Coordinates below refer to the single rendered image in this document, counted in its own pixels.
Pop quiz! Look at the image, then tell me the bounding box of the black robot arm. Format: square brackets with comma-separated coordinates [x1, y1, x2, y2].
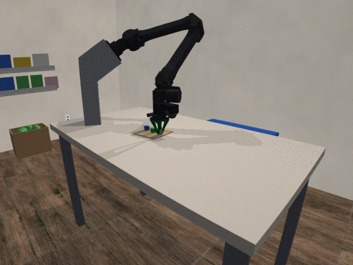
[106, 13, 204, 119]

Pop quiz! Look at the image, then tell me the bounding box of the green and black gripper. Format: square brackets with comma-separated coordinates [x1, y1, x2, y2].
[147, 102, 169, 134]

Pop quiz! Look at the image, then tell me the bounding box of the tan flat mat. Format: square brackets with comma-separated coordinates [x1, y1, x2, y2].
[133, 128, 173, 140]

